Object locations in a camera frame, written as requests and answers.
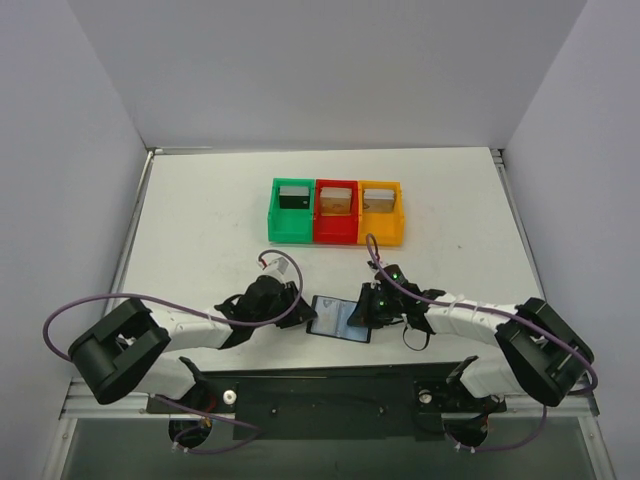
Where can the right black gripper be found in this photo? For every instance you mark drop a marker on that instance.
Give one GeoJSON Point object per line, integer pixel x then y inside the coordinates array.
{"type": "Point", "coordinates": [368, 305]}

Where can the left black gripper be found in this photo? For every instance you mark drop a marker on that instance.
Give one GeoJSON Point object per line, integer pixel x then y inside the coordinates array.
{"type": "Point", "coordinates": [291, 304]}

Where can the white VIP card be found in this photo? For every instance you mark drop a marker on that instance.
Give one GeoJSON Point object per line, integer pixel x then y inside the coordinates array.
{"type": "Point", "coordinates": [328, 310]}

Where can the black leather card holder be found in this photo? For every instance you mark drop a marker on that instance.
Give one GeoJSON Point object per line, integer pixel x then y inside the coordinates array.
{"type": "Point", "coordinates": [343, 331]}

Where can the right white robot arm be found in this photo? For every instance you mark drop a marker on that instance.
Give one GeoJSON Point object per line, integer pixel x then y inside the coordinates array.
{"type": "Point", "coordinates": [541, 355]}

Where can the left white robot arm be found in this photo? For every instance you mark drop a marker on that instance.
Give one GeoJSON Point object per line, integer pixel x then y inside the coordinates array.
{"type": "Point", "coordinates": [127, 350]}

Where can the brown card stack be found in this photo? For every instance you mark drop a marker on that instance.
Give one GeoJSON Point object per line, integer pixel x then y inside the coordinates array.
{"type": "Point", "coordinates": [335, 201]}

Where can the black card stack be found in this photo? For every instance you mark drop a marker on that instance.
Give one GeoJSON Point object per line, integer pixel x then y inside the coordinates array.
{"type": "Point", "coordinates": [294, 197]}

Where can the green plastic bin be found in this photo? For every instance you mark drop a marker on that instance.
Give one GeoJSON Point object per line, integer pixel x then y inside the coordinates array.
{"type": "Point", "coordinates": [290, 226]}

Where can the orange plastic bin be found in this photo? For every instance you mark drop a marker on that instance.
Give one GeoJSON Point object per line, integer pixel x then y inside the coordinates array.
{"type": "Point", "coordinates": [386, 219]}

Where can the red plastic bin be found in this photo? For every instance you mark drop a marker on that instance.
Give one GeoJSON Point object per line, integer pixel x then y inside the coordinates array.
{"type": "Point", "coordinates": [341, 229]}

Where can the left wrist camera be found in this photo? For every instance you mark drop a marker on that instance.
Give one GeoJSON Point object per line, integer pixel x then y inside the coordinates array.
{"type": "Point", "coordinates": [277, 267]}

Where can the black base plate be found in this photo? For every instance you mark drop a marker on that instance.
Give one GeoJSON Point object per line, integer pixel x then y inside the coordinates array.
{"type": "Point", "coordinates": [341, 403]}

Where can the aluminium frame rail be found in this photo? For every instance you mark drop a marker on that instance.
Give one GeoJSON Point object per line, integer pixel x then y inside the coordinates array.
{"type": "Point", "coordinates": [120, 273]}

